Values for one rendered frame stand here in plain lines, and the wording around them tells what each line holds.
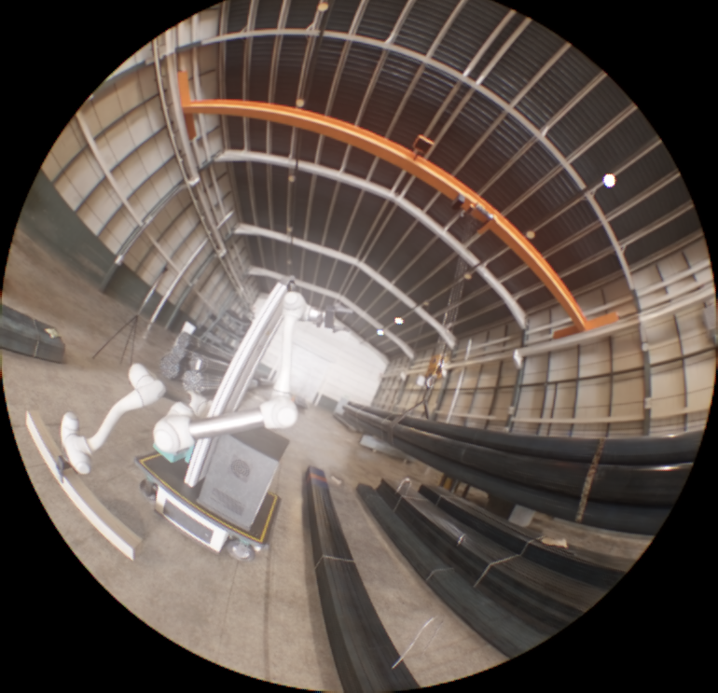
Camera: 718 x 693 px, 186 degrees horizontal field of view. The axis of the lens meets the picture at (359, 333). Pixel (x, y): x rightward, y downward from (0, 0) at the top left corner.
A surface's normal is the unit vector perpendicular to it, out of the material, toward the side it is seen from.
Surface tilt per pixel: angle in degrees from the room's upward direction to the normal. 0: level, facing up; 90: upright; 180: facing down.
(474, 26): 170
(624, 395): 90
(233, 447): 90
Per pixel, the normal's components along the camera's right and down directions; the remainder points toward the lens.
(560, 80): -0.54, 0.77
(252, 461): 0.19, -0.26
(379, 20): -0.25, 0.92
